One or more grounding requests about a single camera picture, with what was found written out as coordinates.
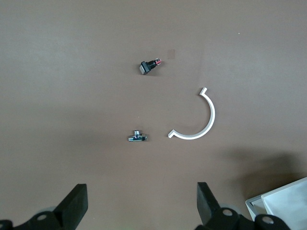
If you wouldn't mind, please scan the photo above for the white semicircular plastic bracket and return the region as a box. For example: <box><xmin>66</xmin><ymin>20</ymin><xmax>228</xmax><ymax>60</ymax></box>
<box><xmin>166</xmin><ymin>87</ymin><xmax>216</xmax><ymax>140</ymax></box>

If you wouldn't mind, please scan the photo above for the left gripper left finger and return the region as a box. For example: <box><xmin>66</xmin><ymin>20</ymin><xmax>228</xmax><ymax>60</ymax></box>
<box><xmin>23</xmin><ymin>183</ymin><xmax>89</xmax><ymax>230</ymax></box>

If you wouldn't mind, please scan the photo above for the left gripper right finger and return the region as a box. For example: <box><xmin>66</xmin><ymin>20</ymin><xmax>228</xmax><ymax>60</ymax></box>
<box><xmin>196</xmin><ymin>182</ymin><xmax>253</xmax><ymax>230</ymax></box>

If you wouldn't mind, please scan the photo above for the chrome valve fitting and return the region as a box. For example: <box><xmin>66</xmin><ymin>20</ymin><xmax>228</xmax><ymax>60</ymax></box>
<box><xmin>127</xmin><ymin>129</ymin><xmax>149</xmax><ymax>143</ymax></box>

